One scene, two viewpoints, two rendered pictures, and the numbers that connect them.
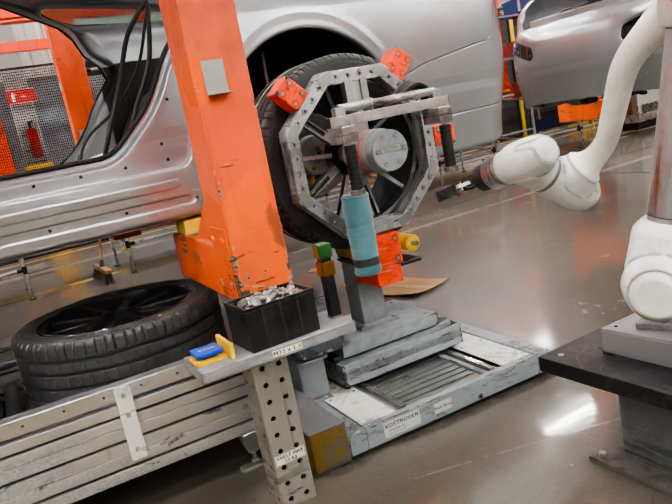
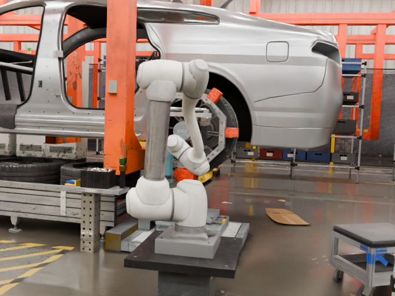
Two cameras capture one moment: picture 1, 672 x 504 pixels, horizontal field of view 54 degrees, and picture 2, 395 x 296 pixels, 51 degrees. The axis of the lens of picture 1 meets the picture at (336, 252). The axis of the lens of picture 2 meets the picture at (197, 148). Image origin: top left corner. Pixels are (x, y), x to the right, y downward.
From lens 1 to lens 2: 2.07 m
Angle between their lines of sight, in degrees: 39
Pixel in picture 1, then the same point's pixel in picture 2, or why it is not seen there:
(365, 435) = (127, 244)
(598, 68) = not seen: outside the picture
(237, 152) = (114, 115)
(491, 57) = (314, 102)
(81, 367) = (65, 178)
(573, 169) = (187, 154)
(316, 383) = (144, 222)
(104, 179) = not seen: hidden behind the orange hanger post
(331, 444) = (113, 240)
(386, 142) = (180, 127)
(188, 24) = (108, 66)
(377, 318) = not seen: hidden behind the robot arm
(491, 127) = (305, 140)
